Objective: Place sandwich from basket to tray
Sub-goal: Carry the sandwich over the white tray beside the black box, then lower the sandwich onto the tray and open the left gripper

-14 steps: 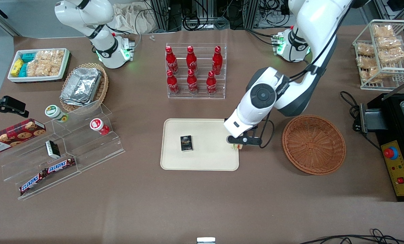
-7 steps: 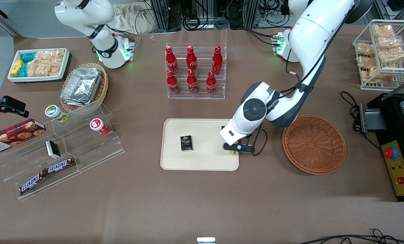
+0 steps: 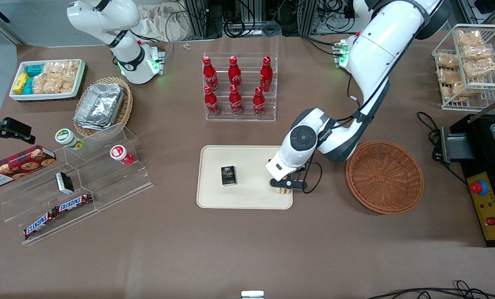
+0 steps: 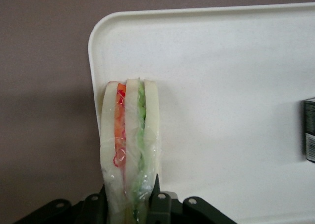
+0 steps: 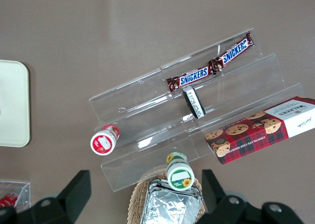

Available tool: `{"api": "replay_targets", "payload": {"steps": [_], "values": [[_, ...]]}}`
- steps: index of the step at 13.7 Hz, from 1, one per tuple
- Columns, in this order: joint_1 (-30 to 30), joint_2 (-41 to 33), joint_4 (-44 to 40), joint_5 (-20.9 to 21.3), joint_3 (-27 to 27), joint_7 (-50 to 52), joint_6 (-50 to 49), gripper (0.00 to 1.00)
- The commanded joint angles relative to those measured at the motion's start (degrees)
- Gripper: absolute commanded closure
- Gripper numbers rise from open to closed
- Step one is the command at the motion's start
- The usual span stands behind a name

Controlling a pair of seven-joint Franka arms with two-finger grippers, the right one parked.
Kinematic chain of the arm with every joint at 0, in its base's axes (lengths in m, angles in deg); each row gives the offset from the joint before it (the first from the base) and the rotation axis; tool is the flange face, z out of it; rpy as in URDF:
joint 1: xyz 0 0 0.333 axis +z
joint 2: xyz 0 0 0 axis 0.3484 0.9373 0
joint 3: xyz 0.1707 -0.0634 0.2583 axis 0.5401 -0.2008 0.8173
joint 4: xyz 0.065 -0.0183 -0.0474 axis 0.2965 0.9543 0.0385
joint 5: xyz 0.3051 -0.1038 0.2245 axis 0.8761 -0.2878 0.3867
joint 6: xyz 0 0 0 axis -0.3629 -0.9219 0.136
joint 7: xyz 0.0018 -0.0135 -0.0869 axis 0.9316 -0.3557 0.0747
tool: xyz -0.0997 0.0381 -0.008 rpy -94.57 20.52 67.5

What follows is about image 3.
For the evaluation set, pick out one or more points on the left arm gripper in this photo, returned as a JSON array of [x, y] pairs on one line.
[[302, 169]]

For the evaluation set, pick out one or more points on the triangular sandwich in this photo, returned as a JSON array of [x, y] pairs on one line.
[[284, 191]]

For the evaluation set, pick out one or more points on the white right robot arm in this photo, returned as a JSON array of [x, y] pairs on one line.
[[131, 62]]

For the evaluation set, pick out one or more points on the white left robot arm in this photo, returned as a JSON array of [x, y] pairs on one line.
[[380, 41]]

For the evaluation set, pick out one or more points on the beige plastic tray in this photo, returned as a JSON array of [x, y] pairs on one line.
[[251, 191]]

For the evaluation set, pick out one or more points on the white rectangular snack tray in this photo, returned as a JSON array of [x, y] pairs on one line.
[[79, 79]]

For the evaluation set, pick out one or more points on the round brown wicker basket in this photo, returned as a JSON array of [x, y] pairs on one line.
[[384, 178]]

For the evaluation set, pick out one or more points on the oval light wicker basket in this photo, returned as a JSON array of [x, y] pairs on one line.
[[125, 112]]

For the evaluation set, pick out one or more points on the red tartan cookie box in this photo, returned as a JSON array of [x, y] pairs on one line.
[[19, 166]]

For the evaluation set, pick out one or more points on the teal snack packet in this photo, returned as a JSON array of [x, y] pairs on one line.
[[35, 70], [28, 86]]

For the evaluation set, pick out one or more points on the yellow snack packet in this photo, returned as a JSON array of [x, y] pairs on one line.
[[20, 82]]

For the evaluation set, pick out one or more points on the small black printed box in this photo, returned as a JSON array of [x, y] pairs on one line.
[[228, 175]]

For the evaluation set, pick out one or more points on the green lid cup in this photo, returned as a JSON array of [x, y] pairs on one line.
[[67, 138]]

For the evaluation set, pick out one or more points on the clear bag of crackers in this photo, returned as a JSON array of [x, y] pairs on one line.
[[67, 83], [62, 67], [46, 84]]

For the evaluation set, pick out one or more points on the small black box white edge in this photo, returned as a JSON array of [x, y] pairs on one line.
[[65, 183]]

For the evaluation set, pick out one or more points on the red cola bottle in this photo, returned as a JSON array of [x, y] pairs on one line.
[[259, 104], [210, 74], [235, 101], [266, 74], [211, 103], [235, 74]]

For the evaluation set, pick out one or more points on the brown Snickers bar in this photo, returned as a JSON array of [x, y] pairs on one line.
[[40, 223], [75, 202]]

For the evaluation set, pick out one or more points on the stacked foil containers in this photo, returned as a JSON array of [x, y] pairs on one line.
[[100, 106]]

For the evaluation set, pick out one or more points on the clear acrylic step stand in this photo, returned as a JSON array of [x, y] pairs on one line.
[[106, 178]]

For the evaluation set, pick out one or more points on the clear acrylic bottle rack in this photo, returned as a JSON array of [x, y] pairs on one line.
[[247, 79]]

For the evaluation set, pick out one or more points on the red lid cup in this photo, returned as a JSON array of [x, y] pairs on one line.
[[119, 153]]

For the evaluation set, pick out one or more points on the red emergency stop button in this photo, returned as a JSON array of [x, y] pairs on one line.
[[479, 187]]

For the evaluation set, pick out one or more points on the beige cloth bag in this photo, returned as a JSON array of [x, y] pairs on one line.
[[164, 23]]

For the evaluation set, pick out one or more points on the clear bag fried snacks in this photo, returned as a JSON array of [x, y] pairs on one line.
[[481, 68], [469, 38], [454, 91], [448, 76], [476, 52], [447, 61]]

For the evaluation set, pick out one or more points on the black machine with window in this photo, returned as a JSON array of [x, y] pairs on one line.
[[479, 145]]

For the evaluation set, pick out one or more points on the yellow control panel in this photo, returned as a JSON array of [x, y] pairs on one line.
[[490, 207]]

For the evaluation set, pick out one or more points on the aluminium frame post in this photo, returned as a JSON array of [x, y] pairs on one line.
[[307, 16], [197, 18]]

